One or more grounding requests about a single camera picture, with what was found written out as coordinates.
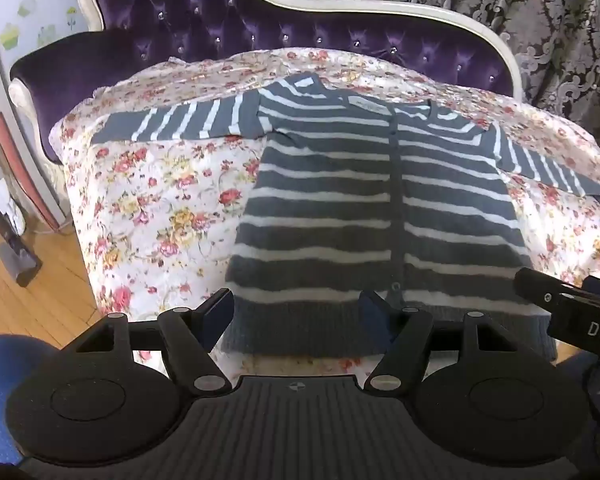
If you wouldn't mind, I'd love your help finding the grey white striped cardigan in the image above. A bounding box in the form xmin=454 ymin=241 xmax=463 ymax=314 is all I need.
xmin=93 ymin=74 xmax=600 ymax=356

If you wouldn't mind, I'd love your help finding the blue trousers leg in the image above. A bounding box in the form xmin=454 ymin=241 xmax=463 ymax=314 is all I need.
xmin=0 ymin=334 xmax=57 ymax=464

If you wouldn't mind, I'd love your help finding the purple tufted chaise sofa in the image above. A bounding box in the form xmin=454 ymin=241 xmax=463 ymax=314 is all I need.
xmin=10 ymin=0 xmax=524 ymax=163

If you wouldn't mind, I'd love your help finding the white door with stickers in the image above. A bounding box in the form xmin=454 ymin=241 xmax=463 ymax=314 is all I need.
xmin=0 ymin=0 xmax=87 ymax=230

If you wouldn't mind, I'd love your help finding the red handled vacuum cleaner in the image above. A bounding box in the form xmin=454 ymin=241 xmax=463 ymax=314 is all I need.
xmin=0 ymin=211 xmax=42 ymax=287

